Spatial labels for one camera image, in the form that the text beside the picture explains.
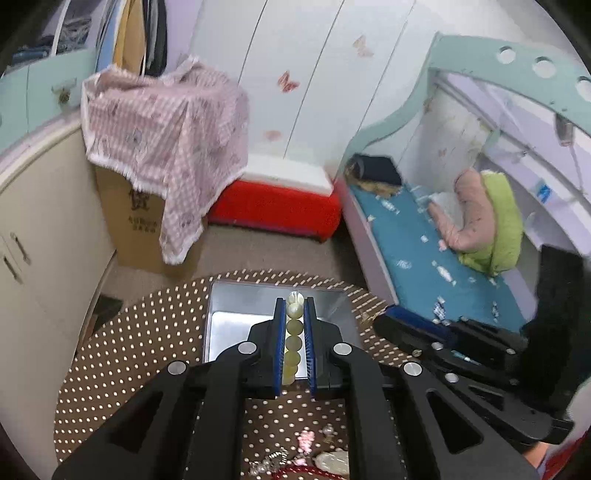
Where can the person's right hand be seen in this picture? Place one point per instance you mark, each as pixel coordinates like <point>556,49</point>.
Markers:
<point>536,454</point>

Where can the pink and green quilt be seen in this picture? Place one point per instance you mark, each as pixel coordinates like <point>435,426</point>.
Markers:
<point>490,239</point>

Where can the cream curved cabinet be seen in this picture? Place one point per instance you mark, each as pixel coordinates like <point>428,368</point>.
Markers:
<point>55,249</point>

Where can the pink checkered cloth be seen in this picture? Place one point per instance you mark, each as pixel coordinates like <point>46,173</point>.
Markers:
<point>183,137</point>

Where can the white wardrobe with butterflies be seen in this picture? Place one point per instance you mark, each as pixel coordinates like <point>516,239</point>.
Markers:
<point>316,72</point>

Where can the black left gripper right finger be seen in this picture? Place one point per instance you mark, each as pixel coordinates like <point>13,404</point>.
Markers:
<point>403,422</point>

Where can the dark folded clothes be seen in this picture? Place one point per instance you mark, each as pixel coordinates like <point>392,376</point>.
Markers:
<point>377,169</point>

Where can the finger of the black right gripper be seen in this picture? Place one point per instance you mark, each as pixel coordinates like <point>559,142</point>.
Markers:
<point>432,344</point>
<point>481,342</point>

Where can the teal bunk bed frame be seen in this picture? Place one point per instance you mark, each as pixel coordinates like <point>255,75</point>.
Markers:
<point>536,108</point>

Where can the red storage ottoman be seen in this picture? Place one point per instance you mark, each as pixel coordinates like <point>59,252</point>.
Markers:
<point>280,195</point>

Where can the white jade pendant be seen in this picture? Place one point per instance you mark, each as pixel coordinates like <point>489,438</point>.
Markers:
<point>335,462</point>

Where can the blue patterned mattress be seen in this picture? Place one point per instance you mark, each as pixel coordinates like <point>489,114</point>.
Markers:
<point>428,277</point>

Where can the hanging clothes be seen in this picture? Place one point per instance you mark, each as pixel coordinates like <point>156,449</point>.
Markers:
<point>141,42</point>

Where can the white pillow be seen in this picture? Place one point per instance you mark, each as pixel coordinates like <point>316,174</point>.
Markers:
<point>450,205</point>

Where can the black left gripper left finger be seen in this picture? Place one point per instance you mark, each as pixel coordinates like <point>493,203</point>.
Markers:
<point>186,422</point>

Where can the brown cardboard box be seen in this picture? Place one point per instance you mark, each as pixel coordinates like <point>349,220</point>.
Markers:
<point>133,221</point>

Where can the teal drawer unit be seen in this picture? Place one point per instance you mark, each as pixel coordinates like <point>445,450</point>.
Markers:
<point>38,92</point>

